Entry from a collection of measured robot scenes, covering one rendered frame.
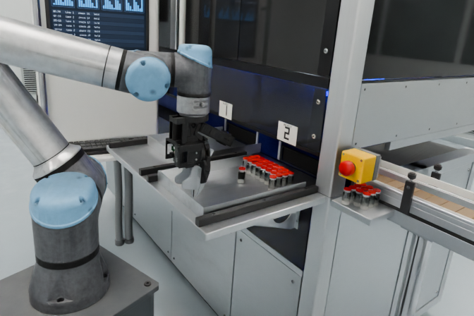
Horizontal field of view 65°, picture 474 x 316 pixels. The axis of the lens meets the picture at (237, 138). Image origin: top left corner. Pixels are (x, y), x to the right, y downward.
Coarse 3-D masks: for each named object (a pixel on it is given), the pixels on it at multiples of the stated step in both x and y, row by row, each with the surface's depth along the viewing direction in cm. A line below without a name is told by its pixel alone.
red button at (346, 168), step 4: (340, 164) 96; (344, 164) 95; (348, 164) 94; (352, 164) 95; (340, 168) 96; (344, 168) 95; (348, 168) 94; (352, 168) 94; (340, 172) 96; (344, 172) 95; (348, 172) 94; (352, 172) 94
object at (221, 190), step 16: (224, 160) 120; (240, 160) 124; (160, 176) 106; (208, 176) 114; (224, 176) 114; (176, 192) 98; (208, 192) 103; (224, 192) 104; (240, 192) 104; (256, 192) 105; (272, 192) 99; (192, 208) 92; (208, 208) 88; (224, 208) 91
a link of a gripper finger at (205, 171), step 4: (208, 156) 86; (204, 160) 86; (208, 160) 86; (200, 164) 87; (204, 164) 86; (208, 164) 86; (204, 168) 86; (208, 168) 86; (204, 172) 87; (208, 172) 87; (204, 176) 88; (200, 180) 88; (204, 180) 88
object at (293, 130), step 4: (280, 124) 118; (284, 124) 116; (288, 124) 114; (280, 128) 118; (284, 128) 116; (292, 128) 113; (296, 128) 112; (280, 132) 118; (292, 132) 114; (296, 132) 112; (280, 136) 118; (288, 136) 115; (292, 136) 114; (296, 136) 112; (284, 140) 117; (288, 140) 115; (292, 140) 114; (292, 144) 114
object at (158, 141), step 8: (152, 136) 140; (160, 136) 142; (168, 136) 144; (208, 136) 155; (152, 144) 136; (160, 144) 131; (168, 144) 141; (216, 144) 145; (232, 144) 147; (240, 144) 147; (256, 144) 138; (160, 152) 132; (168, 152) 126; (216, 152) 128; (224, 152) 130; (248, 152) 137; (256, 152) 139
